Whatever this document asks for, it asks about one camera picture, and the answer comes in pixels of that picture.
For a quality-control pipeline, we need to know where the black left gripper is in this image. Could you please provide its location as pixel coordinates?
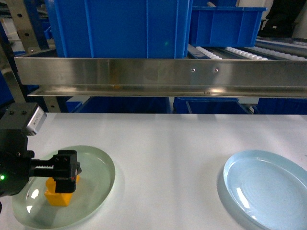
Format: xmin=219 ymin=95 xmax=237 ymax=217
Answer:
xmin=0 ymin=103 xmax=82 ymax=197

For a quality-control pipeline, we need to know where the yellow two-stud toy block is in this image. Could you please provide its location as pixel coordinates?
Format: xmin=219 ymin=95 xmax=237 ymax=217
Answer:
xmin=44 ymin=177 xmax=73 ymax=207

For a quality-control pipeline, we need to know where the pale green glass plate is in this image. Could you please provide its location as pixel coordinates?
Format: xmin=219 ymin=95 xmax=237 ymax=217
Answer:
xmin=12 ymin=146 xmax=116 ymax=230

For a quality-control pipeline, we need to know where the large blue plastic bin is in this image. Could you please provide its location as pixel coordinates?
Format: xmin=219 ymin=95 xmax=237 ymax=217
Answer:
xmin=45 ymin=0 xmax=192 ymax=58

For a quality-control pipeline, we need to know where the pale blue glass plate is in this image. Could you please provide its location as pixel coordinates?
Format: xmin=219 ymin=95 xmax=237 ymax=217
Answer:
xmin=223 ymin=150 xmax=307 ymax=230

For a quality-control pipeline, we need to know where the blue plastic bin right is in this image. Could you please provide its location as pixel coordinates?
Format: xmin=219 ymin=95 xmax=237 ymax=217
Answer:
xmin=189 ymin=6 xmax=267 ymax=47

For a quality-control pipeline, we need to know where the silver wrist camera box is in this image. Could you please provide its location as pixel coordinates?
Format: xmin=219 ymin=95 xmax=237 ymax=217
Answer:
xmin=25 ymin=106 xmax=47 ymax=136

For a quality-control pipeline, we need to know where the stainless steel shelf rail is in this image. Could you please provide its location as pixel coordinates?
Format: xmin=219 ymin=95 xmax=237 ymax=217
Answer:
xmin=15 ymin=57 xmax=307 ymax=98

